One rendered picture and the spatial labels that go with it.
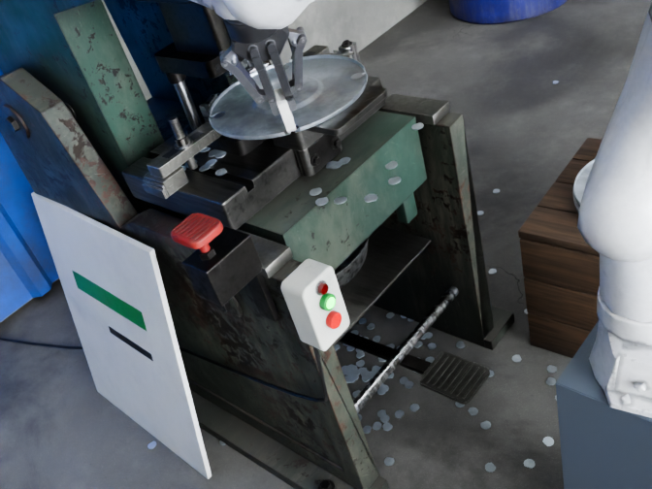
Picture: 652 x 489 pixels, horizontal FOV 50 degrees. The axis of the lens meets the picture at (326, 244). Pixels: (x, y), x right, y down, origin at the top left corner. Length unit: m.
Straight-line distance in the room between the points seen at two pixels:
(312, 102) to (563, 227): 0.60
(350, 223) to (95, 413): 1.00
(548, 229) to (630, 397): 0.54
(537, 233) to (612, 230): 0.72
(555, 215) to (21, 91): 1.10
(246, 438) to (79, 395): 0.58
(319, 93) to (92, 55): 0.42
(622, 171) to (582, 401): 0.41
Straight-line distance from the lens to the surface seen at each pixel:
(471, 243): 1.55
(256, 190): 1.22
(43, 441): 2.04
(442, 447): 1.60
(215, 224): 1.03
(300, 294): 1.07
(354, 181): 1.27
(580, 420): 1.15
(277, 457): 1.65
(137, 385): 1.77
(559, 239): 1.50
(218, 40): 1.22
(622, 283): 0.96
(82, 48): 1.37
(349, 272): 1.46
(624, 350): 1.03
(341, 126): 1.13
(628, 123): 0.81
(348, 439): 1.40
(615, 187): 0.80
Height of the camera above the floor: 1.30
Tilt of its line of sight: 36 degrees down
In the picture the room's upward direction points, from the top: 18 degrees counter-clockwise
